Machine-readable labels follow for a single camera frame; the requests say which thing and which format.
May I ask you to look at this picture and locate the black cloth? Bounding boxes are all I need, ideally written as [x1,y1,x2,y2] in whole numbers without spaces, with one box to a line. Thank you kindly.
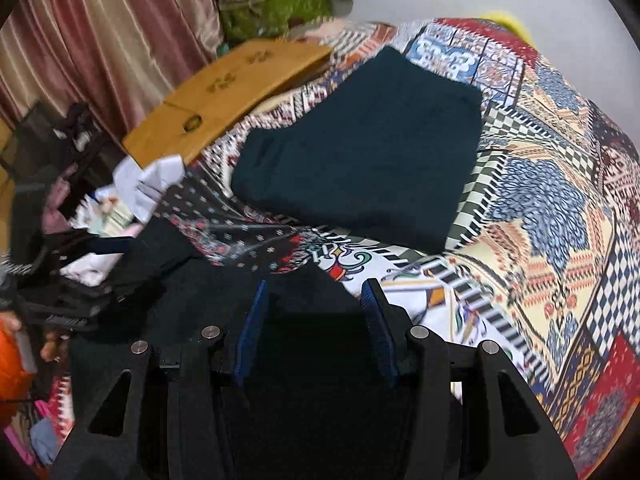
[67,220,451,480]

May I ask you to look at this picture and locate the dark teal pants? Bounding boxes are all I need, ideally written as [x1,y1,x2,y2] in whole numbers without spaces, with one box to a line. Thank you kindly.
[231,46,485,253]

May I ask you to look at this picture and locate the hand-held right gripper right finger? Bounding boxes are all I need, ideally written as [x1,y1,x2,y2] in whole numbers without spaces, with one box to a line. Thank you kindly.
[361,278,571,480]

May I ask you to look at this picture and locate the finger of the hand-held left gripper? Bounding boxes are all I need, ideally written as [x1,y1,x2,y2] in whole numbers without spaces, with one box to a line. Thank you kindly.
[60,280,126,322]

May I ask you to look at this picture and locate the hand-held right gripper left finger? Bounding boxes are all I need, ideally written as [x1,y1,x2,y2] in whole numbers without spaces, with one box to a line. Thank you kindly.
[52,279,271,480]

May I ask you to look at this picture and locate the black clothes pile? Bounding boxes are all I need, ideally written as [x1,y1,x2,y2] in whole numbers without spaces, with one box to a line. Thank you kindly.
[10,102,131,271]

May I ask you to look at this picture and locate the dark floral cloth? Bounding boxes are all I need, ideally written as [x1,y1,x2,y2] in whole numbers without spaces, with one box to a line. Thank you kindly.
[150,160,321,276]

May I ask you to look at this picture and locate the pink striped curtain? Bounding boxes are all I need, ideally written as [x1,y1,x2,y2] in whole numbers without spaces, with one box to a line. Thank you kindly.
[0,0,226,131]

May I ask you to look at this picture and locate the colourful patchwork printed blanket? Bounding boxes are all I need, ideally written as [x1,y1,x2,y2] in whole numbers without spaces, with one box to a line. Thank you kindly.
[165,17,640,478]

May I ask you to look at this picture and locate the person's left hand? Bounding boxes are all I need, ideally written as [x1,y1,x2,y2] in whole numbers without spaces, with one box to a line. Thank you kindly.
[40,332,68,363]

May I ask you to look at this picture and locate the wooden lap table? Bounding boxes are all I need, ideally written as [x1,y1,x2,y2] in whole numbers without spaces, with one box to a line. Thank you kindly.
[121,40,335,168]

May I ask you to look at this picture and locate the green fabric bag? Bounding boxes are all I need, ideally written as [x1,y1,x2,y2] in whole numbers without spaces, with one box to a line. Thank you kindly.
[217,0,335,46]

